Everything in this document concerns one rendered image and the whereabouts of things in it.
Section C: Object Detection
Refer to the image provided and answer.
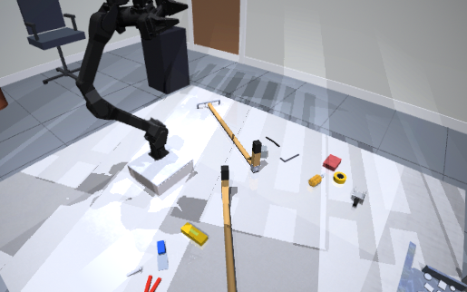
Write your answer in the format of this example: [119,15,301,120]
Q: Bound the long scraper with wooden handle and dark grey blade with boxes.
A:
[221,165,236,292]

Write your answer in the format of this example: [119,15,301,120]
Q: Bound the pink rectangular block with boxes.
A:
[322,154,342,171]

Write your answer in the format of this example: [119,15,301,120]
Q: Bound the blue-handled scraper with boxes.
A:
[157,240,169,271]

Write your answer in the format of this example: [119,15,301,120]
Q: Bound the red-handled pliers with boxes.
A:
[144,276,161,292]

